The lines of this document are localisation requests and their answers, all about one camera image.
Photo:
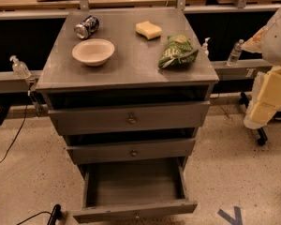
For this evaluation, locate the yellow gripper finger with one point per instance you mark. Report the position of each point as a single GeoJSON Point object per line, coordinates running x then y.
{"type": "Point", "coordinates": [257, 84]}
{"type": "Point", "coordinates": [268, 102]}

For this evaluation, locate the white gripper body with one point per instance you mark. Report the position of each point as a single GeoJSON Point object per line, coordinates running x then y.
{"type": "Point", "coordinates": [277, 41]}

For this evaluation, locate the green jalapeno chip bag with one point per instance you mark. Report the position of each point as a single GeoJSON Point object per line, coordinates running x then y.
{"type": "Point", "coordinates": [178, 51]}

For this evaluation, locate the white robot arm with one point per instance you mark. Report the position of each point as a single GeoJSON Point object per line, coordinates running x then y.
{"type": "Point", "coordinates": [271, 45]}

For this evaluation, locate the top grey drawer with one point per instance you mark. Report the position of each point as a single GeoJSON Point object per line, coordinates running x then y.
{"type": "Point", "coordinates": [129, 118]}

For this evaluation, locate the grey drawer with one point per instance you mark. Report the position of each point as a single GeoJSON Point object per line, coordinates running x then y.
{"type": "Point", "coordinates": [125, 151]}
{"type": "Point", "coordinates": [134, 189]}
{"type": "Point", "coordinates": [129, 118]}

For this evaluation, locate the middle grey drawer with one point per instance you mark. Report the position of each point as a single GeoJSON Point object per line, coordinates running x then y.
{"type": "Point", "coordinates": [125, 151]}

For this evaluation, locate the grey drawer cabinet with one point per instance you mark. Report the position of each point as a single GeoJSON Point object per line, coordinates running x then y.
{"type": "Point", "coordinates": [130, 77]}

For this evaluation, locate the bottom grey drawer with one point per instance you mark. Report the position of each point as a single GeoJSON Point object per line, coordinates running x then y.
{"type": "Point", "coordinates": [134, 189]}

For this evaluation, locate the clear water bottle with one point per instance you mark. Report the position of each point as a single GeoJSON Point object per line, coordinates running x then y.
{"type": "Point", "coordinates": [235, 53]}

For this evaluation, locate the black wheeled table leg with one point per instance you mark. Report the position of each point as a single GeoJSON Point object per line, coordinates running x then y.
{"type": "Point", "coordinates": [262, 138]}

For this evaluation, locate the small white pump bottle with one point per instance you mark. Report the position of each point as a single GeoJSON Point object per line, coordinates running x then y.
{"type": "Point", "coordinates": [205, 46]}

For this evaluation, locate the yellow sponge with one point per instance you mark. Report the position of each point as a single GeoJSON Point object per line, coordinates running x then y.
{"type": "Point", "coordinates": [148, 30]}

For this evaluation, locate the white paper bowl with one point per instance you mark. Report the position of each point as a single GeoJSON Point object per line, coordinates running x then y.
{"type": "Point", "coordinates": [93, 52]}

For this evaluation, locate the crushed blue soda can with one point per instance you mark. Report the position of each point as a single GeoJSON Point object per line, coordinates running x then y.
{"type": "Point", "coordinates": [87, 27]}

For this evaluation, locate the left hand sanitizer bottle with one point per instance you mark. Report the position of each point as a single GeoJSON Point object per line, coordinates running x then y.
{"type": "Point", "coordinates": [20, 68]}

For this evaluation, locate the black object bottom left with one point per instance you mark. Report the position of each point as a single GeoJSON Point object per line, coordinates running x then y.
{"type": "Point", "coordinates": [54, 215]}

